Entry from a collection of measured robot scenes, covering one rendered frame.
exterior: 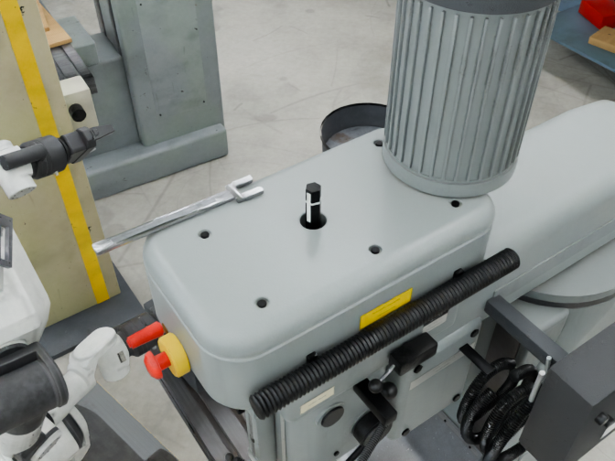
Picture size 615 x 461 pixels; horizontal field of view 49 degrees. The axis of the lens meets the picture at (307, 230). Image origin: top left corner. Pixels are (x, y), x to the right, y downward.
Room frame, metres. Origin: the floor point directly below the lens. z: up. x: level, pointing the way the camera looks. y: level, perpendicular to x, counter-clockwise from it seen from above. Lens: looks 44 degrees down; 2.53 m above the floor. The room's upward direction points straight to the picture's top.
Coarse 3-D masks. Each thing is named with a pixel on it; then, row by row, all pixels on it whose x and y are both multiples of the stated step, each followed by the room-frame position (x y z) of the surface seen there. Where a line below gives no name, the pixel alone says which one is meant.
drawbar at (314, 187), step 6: (312, 186) 0.68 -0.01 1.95; (318, 186) 0.68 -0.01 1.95; (306, 192) 0.68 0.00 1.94; (312, 192) 0.67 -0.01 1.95; (318, 192) 0.67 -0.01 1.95; (306, 198) 0.68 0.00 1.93; (312, 198) 0.67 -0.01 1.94; (318, 198) 0.67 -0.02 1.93; (306, 204) 0.68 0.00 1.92; (318, 204) 0.67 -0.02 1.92; (306, 210) 0.68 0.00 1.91; (312, 210) 0.67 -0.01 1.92; (318, 210) 0.67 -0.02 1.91; (306, 216) 0.68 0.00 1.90; (312, 216) 0.67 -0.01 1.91; (318, 216) 0.67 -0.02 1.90; (306, 222) 0.68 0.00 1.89; (312, 222) 0.67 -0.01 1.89; (318, 222) 0.67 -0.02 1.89; (306, 228) 0.68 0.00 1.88; (312, 228) 0.67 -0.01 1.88; (318, 228) 0.67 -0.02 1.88
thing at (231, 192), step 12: (240, 180) 0.75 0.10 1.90; (252, 180) 0.76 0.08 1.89; (228, 192) 0.73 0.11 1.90; (240, 192) 0.73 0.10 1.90; (252, 192) 0.73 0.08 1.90; (192, 204) 0.70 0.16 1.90; (204, 204) 0.70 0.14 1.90; (216, 204) 0.70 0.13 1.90; (168, 216) 0.68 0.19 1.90; (180, 216) 0.68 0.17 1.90; (192, 216) 0.68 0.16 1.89; (132, 228) 0.66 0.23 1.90; (144, 228) 0.66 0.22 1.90; (156, 228) 0.66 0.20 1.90; (108, 240) 0.63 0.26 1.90; (120, 240) 0.63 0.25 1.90; (132, 240) 0.64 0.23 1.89; (96, 252) 0.61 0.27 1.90
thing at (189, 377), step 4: (152, 300) 1.19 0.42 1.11; (144, 304) 1.18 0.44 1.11; (148, 304) 1.18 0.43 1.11; (152, 304) 1.18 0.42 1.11; (148, 308) 1.16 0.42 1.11; (148, 312) 1.16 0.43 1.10; (160, 352) 1.15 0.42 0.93; (188, 372) 1.04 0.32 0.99; (192, 372) 1.02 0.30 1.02; (184, 376) 1.06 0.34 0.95; (188, 376) 1.04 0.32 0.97; (192, 376) 1.02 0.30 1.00; (188, 380) 1.05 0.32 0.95; (192, 380) 1.03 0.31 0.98; (196, 380) 1.02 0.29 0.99; (192, 384) 1.03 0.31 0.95; (196, 384) 1.02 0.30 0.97; (200, 384) 1.02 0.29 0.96; (196, 388) 1.02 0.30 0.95; (200, 388) 1.02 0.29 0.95
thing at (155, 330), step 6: (156, 324) 0.64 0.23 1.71; (144, 330) 0.63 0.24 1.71; (150, 330) 0.63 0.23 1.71; (156, 330) 0.63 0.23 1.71; (162, 330) 0.63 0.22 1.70; (132, 336) 0.62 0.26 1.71; (138, 336) 0.62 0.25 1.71; (144, 336) 0.62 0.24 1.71; (150, 336) 0.62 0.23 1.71; (156, 336) 0.63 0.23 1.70; (126, 342) 0.62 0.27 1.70; (132, 342) 0.61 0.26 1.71; (138, 342) 0.61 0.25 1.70; (144, 342) 0.61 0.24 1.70
